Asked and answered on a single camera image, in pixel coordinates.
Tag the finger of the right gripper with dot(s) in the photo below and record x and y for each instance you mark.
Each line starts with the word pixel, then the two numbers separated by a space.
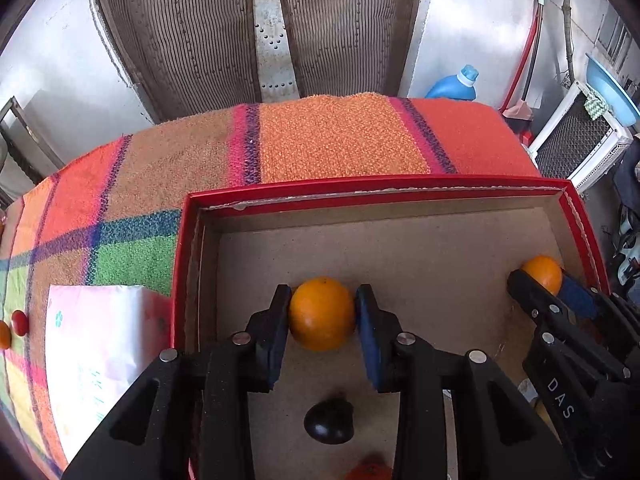
pixel 586 302
pixel 545 310

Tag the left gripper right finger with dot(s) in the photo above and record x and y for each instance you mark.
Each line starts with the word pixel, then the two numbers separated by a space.
pixel 498 435

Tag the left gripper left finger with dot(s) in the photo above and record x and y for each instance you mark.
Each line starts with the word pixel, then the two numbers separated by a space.
pixel 186 416

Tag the orange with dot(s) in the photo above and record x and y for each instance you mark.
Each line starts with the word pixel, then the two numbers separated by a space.
pixel 321 316
pixel 5 336
pixel 545 271

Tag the large dark orange tangerine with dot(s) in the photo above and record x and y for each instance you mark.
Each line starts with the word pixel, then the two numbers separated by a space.
pixel 372 467

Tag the dark plum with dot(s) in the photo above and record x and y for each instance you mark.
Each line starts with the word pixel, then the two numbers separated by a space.
pixel 331 421

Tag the red tomato back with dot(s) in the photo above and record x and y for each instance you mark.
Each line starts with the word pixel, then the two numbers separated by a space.
pixel 20 323

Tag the white tissue pack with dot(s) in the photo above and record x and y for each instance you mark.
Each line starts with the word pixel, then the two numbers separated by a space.
pixel 99 339

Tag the red cardboard box tray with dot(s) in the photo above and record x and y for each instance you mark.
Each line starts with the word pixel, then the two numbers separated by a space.
pixel 437 252

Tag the white air conditioner unit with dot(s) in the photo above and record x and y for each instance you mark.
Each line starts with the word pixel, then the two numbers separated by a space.
pixel 575 147

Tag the blue plastic basin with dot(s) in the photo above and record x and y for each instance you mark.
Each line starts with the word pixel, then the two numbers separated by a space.
pixel 623 109

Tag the colourful plaid tablecloth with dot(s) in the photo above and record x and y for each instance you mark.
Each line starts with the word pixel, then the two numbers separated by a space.
pixel 112 216

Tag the blue detergent bottle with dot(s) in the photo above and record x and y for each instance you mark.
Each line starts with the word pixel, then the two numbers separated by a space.
pixel 459 87

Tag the stainless steel sink stand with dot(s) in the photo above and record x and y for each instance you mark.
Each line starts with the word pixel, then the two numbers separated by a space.
pixel 27 152

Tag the brown quilted door curtain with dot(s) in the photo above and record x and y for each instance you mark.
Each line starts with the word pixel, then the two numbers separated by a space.
pixel 187 57

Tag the red mop handle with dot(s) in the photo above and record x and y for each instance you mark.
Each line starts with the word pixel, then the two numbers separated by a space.
pixel 527 51

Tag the window right wall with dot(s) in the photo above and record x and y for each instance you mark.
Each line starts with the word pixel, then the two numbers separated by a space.
pixel 614 38

